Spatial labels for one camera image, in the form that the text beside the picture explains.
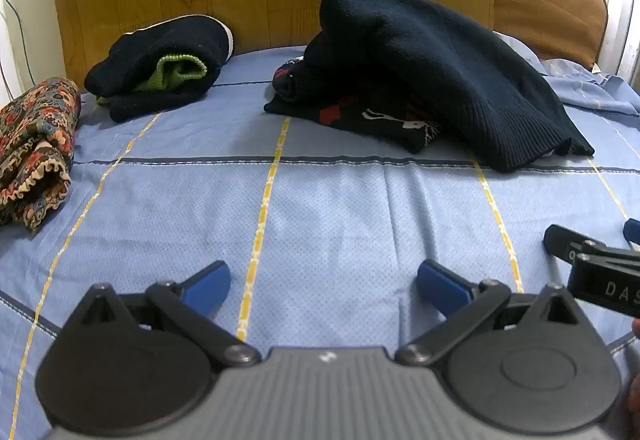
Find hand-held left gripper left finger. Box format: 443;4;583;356
75;260;262;367

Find brown upholstered cushion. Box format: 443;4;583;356
491;0;610;71

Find navy garment with green cuff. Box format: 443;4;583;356
84;13;235;123

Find blue plaid bed sheet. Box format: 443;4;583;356
0;32;640;440

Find black red white patterned sweater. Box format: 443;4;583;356
263;55;556;158

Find black cable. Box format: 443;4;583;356
0;0;31;93

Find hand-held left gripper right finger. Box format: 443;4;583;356
395;259;593;367

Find person's right hand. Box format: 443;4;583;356
624;319;640;426

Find large navy knit sweater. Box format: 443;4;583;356
302;0;596;173

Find brown floral garment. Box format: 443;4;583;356
0;76;82;235

